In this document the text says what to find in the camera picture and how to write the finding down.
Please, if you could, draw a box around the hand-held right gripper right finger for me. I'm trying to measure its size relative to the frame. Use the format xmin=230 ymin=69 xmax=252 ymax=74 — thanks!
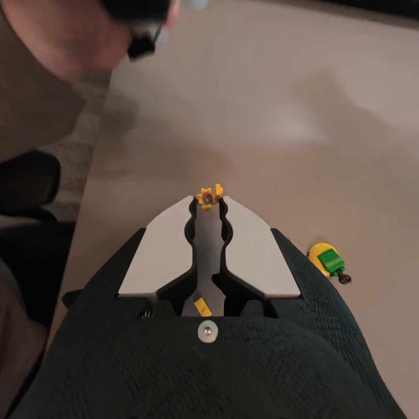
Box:
xmin=211 ymin=196 xmax=302 ymax=317

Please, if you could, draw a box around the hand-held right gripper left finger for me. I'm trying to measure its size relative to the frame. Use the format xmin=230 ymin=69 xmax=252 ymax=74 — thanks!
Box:
xmin=118 ymin=196 xmax=199 ymax=316

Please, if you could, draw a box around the small yellow lego piece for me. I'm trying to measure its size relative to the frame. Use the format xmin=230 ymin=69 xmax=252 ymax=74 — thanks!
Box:
xmin=196 ymin=183 xmax=224 ymax=212

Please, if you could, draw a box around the grey desk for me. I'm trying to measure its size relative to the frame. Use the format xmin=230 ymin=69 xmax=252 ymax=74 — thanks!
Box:
xmin=49 ymin=0 xmax=419 ymax=419

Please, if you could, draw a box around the person's left hand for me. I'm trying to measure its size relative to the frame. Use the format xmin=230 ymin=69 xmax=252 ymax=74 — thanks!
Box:
xmin=7 ymin=0 xmax=132 ymax=83

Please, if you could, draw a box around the small yellow brick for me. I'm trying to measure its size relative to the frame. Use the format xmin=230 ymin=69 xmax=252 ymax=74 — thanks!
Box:
xmin=193 ymin=297 xmax=213 ymax=318

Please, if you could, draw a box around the yellow and green brick assembly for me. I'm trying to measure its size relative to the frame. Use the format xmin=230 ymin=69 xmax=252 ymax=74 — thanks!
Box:
xmin=307 ymin=242 xmax=353 ymax=285

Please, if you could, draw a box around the person's torso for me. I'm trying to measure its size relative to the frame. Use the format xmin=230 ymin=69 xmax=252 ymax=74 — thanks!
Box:
xmin=0 ymin=7 xmax=87 ymax=161

